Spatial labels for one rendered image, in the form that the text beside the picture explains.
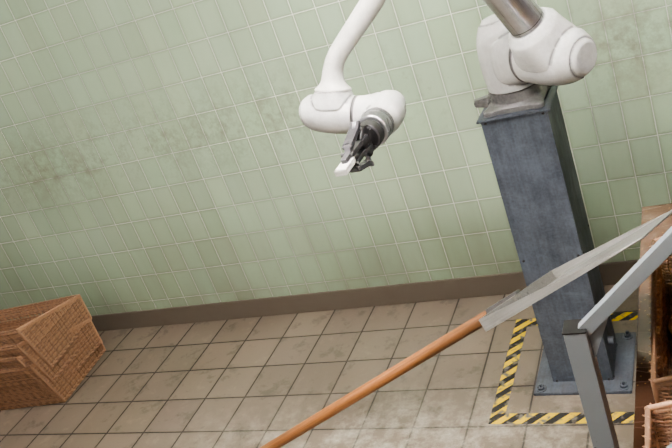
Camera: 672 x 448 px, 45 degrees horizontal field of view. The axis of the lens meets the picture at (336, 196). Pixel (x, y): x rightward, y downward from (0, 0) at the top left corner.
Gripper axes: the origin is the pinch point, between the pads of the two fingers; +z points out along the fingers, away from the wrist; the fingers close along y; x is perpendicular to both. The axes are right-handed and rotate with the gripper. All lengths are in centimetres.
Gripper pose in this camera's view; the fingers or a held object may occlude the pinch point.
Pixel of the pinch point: (345, 166)
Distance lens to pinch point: 190.5
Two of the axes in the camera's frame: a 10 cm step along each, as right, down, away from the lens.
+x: -8.9, 1.4, 4.4
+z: -3.4, 4.7, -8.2
